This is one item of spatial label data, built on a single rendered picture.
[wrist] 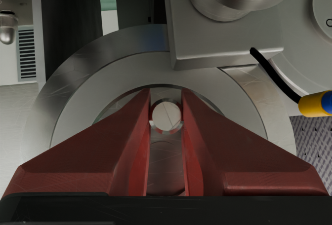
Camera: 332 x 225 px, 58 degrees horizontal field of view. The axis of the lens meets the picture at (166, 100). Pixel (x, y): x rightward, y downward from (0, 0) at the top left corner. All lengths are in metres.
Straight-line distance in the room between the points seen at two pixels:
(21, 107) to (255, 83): 0.43
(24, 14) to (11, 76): 2.61
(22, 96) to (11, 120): 0.04
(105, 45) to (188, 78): 0.05
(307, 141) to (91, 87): 0.29
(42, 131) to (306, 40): 0.16
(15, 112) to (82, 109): 0.38
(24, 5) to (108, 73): 0.37
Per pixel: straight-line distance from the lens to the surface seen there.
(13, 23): 0.56
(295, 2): 0.20
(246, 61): 0.16
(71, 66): 0.17
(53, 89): 0.17
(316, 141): 0.38
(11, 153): 0.54
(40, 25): 0.19
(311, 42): 0.20
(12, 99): 0.54
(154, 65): 0.16
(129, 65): 0.16
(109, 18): 3.04
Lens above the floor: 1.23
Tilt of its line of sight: 5 degrees down
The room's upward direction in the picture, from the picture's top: 174 degrees clockwise
